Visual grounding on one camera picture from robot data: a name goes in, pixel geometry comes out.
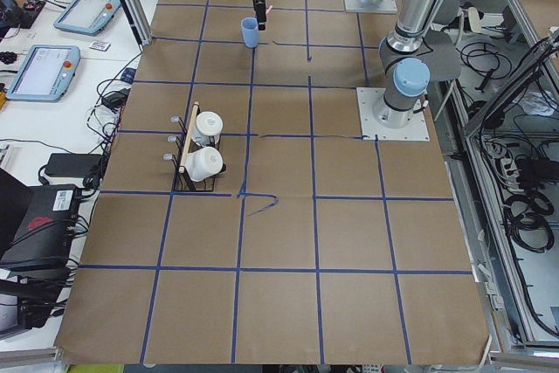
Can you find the light blue plastic cup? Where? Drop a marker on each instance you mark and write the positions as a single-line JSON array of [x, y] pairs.
[[250, 31]]

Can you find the white ceramic mug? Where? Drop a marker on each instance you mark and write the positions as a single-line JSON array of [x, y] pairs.
[[208, 128], [204, 163]]

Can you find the far teach pendant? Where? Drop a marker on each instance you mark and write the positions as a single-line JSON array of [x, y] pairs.
[[88, 17]]

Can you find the teach pendant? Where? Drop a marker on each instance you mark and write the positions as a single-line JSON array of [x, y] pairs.
[[88, 17], [46, 73]]

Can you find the near teach pendant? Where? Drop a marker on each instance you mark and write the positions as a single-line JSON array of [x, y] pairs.
[[46, 73]]

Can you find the black power adapter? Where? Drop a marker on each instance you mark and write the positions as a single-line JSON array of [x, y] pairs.
[[72, 165]]

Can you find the black computer box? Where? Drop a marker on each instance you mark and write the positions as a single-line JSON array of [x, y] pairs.
[[34, 224]]

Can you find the black wire mug rack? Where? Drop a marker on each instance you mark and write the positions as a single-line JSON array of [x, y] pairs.
[[184, 145]]

